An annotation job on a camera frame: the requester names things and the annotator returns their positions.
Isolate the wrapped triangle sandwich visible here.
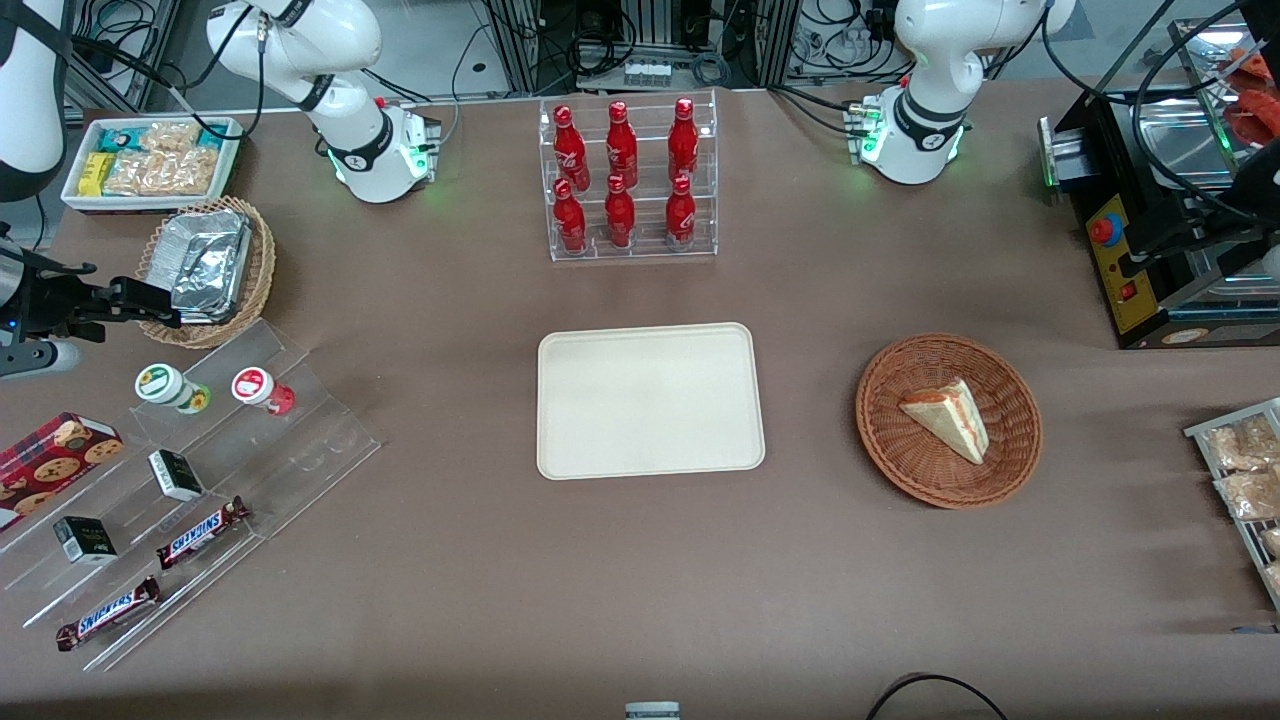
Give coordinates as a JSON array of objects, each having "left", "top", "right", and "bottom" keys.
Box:
[{"left": 898, "top": 376, "right": 991, "bottom": 467}]

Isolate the red plaid cookie box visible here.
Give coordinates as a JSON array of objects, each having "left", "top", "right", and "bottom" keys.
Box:
[{"left": 0, "top": 411, "right": 125, "bottom": 532}]

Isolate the clear acrylic tiered stand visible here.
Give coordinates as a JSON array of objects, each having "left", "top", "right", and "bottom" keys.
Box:
[{"left": 0, "top": 318, "right": 382, "bottom": 673}]

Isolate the grey wire tray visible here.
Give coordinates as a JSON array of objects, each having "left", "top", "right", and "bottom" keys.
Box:
[{"left": 1184, "top": 397, "right": 1280, "bottom": 613}]

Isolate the cream plastic tray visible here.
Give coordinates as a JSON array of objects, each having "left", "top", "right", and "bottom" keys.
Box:
[{"left": 536, "top": 321, "right": 767, "bottom": 482}]

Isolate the brown round wicker basket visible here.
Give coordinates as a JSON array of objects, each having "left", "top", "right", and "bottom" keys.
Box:
[{"left": 855, "top": 332, "right": 1044, "bottom": 511}]

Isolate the aluminium foil container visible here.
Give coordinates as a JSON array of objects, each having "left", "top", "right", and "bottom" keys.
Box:
[{"left": 148, "top": 209, "right": 254, "bottom": 327}]

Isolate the black floor cable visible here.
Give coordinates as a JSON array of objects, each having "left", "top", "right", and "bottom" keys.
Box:
[{"left": 865, "top": 672, "right": 1011, "bottom": 720}]

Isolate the clear rice cracker bag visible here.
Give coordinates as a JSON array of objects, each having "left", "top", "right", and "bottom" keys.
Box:
[
  {"left": 140, "top": 121, "right": 202, "bottom": 154},
  {"left": 103, "top": 147, "right": 222, "bottom": 198}
]

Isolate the black metal food machine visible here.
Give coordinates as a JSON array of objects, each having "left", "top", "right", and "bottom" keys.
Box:
[{"left": 1037, "top": 15, "right": 1280, "bottom": 351}]

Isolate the red cola bottle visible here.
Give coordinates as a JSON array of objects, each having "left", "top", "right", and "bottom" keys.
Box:
[
  {"left": 552, "top": 104, "right": 590, "bottom": 192},
  {"left": 667, "top": 96, "right": 700, "bottom": 184},
  {"left": 603, "top": 173, "right": 637, "bottom": 250},
  {"left": 604, "top": 99, "right": 640, "bottom": 190},
  {"left": 664, "top": 174, "right": 698, "bottom": 252},
  {"left": 552, "top": 178, "right": 589, "bottom": 255}
]

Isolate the clear acrylic bottle rack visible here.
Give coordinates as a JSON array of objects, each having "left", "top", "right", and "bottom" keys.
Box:
[{"left": 538, "top": 88, "right": 720, "bottom": 264}]

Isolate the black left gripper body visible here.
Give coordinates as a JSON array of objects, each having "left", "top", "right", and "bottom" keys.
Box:
[{"left": 1117, "top": 140, "right": 1280, "bottom": 283}]

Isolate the snickers chocolate bar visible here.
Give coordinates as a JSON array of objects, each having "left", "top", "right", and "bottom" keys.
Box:
[
  {"left": 156, "top": 496, "right": 251, "bottom": 571},
  {"left": 55, "top": 575, "right": 162, "bottom": 653}
]

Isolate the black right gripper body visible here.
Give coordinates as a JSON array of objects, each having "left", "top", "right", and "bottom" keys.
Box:
[{"left": 0, "top": 252, "right": 107, "bottom": 347}]

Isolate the red food on machine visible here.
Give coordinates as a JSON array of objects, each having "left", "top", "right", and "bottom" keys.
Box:
[{"left": 1222, "top": 44, "right": 1280, "bottom": 149}]

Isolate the clear bag of crackers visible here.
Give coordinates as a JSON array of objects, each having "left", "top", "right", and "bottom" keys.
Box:
[
  {"left": 1202, "top": 414, "right": 1280, "bottom": 472},
  {"left": 1213, "top": 469, "right": 1280, "bottom": 522}
]

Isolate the light wicker basket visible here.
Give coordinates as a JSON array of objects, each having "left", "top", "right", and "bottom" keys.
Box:
[{"left": 135, "top": 196, "right": 278, "bottom": 351}]

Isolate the white plastic snack bin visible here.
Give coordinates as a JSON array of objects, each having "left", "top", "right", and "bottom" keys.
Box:
[{"left": 60, "top": 115, "right": 245, "bottom": 214}]

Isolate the small black box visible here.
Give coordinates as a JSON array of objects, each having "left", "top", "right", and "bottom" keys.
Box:
[
  {"left": 53, "top": 516, "right": 119, "bottom": 566},
  {"left": 148, "top": 449, "right": 205, "bottom": 503}
]

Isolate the yellow snack pack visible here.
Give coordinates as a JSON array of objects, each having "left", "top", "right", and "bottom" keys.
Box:
[{"left": 78, "top": 151, "right": 117, "bottom": 199}]

